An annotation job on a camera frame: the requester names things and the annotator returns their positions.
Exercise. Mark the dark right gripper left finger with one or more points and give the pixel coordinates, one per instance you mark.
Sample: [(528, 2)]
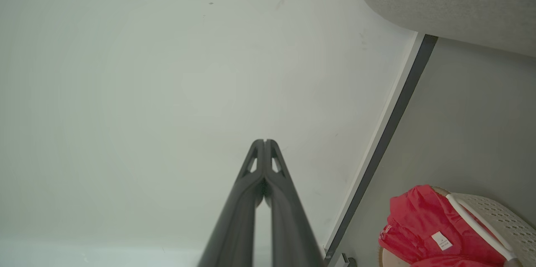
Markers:
[(234, 225)]

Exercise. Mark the white perforated laundry basket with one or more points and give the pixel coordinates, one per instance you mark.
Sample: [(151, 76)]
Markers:
[(502, 216)]

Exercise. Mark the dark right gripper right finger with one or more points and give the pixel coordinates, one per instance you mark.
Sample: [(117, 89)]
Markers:
[(289, 225)]

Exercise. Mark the white and black baseboard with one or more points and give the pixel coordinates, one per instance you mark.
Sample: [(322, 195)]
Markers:
[(395, 112)]

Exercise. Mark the plain red garment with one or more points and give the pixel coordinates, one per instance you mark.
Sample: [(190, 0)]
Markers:
[(414, 216)]

